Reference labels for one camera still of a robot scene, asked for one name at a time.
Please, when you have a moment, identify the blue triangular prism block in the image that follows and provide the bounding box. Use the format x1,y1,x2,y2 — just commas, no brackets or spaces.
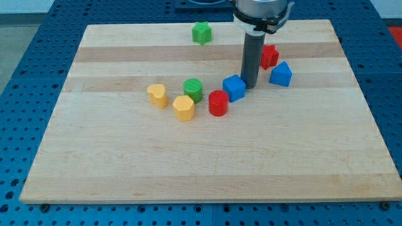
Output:
269,62,293,87

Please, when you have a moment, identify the red cylinder block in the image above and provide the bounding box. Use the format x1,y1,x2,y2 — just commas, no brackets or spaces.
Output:
209,90,229,117

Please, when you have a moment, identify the wooden board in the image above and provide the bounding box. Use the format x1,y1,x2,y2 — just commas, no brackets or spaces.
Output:
20,19,401,204

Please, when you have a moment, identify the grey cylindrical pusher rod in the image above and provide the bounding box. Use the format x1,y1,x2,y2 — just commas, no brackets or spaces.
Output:
241,34,265,89

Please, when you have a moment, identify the red star block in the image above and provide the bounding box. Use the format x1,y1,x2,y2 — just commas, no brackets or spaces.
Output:
260,45,280,70

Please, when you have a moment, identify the green cylinder block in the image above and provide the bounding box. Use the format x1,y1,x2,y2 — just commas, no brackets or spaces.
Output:
183,78,203,104

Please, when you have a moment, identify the blue cube block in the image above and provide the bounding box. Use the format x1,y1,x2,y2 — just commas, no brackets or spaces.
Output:
222,75,246,102

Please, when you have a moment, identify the yellow heart block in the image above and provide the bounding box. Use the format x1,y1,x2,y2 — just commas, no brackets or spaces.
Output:
146,84,168,109

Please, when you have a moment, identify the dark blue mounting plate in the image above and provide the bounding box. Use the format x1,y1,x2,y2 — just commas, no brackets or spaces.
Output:
173,0,232,11

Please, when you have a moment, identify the yellow hexagon block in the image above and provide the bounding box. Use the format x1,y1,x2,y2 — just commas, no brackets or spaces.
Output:
172,95,195,122

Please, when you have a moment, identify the green star block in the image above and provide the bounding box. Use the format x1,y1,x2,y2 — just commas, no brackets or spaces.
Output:
192,21,212,45

